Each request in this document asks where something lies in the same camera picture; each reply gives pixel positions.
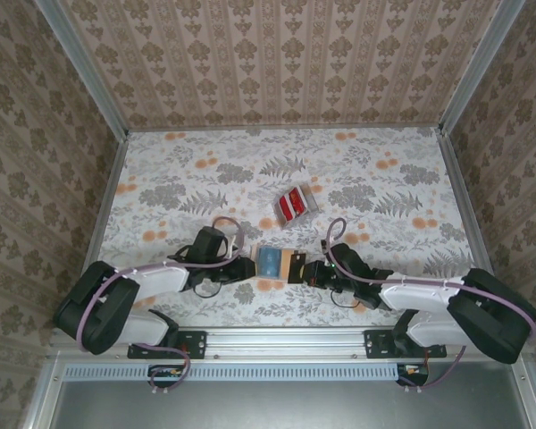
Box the aluminium table edge rail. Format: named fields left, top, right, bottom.
left=437, top=129, right=509, bottom=326
left=66, top=132, right=131, bottom=330

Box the floral patterned table cover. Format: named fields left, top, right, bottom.
left=78, top=126, right=497, bottom=328

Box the thin black right gripper cable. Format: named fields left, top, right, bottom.
left=330, top=288, right=364, bottom=310

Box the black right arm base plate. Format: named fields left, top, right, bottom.
left=364, top=329, right=448, bottom=360

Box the white slotted cable duct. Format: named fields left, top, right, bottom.
left=63, top=362, right=430, bottom=383

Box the blue card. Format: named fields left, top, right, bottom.
left=256, top=248, right=281, bottom=278

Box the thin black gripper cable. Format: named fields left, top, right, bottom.
left=192, top=281, right=225, bottom=300
left=330, top=288, right=364, bottom=310

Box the red item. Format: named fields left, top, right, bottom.
left=272, top=182, right=321, bottom=230

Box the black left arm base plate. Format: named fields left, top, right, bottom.
left=127, top=329, right=208, bottom=360

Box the grey metal panel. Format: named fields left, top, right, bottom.
left=48, top=361, right=532, bottom=429

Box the long aluminium frame rail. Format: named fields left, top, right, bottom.
left=47, top=325, right=533, bottom=364

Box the thin black left gripper cable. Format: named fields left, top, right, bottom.
left=192, top=281, right=225, bottom=300

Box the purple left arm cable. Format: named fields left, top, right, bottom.
left=77, top=216, right=245, bottom=397

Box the aluminium frame post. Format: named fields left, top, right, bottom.
left=34, top=0, right=131, bottom=140
left=438, top=0, right=527, bottom=135

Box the aluminium frame bar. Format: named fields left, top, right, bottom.
left=508, top=357, right=536, bottom=429
left=21, top=352, right=68, bottom=429

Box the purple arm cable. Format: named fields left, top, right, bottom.
left=77, top=216, right=245, bottom=397
left=326, top=217, right=536, bottom=395

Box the black connector board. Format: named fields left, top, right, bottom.
left=147, top=364, right=184, bottom=390
left=396, top=363, right=431, bottom=388

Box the red gold-print card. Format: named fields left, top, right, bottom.
left=275, top=189, right=306, bottom=221

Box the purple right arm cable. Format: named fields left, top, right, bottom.
left=326, top=217, right=536, bottom=395

